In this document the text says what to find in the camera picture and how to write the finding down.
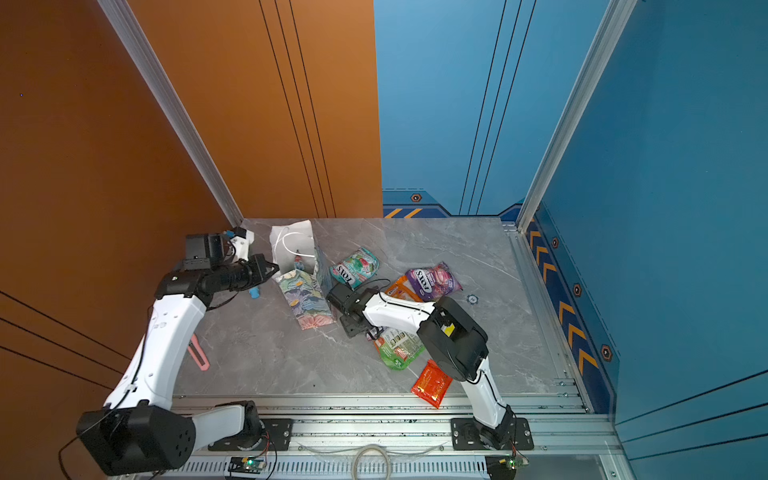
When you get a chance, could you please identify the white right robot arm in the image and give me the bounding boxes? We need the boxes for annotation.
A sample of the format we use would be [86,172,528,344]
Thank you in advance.
[326,284,516,450]

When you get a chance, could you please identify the green circuit board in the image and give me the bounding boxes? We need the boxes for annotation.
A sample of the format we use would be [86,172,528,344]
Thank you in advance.
[227,456,269,478]

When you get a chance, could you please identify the red snack packet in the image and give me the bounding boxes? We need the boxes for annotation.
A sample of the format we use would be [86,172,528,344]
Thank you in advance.
[411,359,453,409]

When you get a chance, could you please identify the teal Fox's candy bag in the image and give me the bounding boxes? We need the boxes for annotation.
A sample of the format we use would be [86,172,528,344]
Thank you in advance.
[330,247,380,289]

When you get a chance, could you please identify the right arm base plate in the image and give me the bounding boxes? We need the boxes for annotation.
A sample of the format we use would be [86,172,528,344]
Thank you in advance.
[450,417,535,451]

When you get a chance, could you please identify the floral paper gift bag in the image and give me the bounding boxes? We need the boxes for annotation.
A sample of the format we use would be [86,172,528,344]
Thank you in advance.
[269,220,334,330]

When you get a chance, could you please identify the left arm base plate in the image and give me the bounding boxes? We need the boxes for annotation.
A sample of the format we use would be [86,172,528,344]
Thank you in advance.
[207,418,294,453]

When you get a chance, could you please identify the white cable loop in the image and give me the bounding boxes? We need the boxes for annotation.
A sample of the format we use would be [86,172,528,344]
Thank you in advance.
[298,442,448,480]

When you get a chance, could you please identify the right circuit board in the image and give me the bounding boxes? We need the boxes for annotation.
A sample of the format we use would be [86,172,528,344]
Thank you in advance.
[485,453,529,480]

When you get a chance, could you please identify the purple Fox's berries bag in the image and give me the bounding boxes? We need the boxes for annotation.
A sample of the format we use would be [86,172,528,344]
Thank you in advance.
[405,262,463,302]

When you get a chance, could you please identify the aluminium frame rail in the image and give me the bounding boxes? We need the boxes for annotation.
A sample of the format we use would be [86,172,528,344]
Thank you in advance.
[162,384,634,479]

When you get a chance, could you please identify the pink plastic clip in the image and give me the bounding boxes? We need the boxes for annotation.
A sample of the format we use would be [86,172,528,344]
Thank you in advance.
[187,334,210,372]

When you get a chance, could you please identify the green snack bag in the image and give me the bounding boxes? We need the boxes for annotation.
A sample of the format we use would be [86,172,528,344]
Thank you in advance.
[374,328,425,371]

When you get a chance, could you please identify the orange snack bag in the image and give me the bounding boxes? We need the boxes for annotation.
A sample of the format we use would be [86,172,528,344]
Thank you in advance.
[385,275,422,302]

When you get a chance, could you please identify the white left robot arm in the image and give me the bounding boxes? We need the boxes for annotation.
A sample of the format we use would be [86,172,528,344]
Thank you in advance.
[76,227,279,476]

